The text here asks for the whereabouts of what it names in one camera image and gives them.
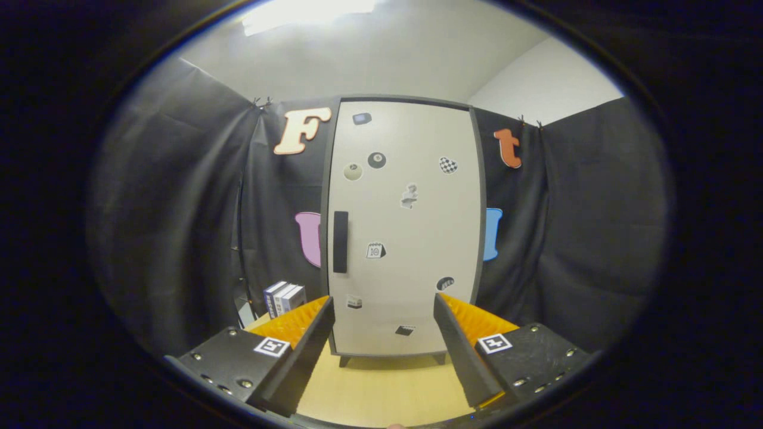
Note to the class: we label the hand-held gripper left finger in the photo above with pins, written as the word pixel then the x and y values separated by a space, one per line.
pixel 307 357

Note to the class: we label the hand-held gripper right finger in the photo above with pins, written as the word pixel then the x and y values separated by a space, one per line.
pixel 459 351

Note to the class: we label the thin black pole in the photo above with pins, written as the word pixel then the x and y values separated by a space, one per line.
pixel 240 238

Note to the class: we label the grey cabinet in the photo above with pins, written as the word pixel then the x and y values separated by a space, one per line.
pixel 482 196

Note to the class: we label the black backdrop cloth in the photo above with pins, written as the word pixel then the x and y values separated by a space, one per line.
pixel 173 208

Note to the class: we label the black cloth clip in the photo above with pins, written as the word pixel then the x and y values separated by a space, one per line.
pixel 523 121
pixel 262 102

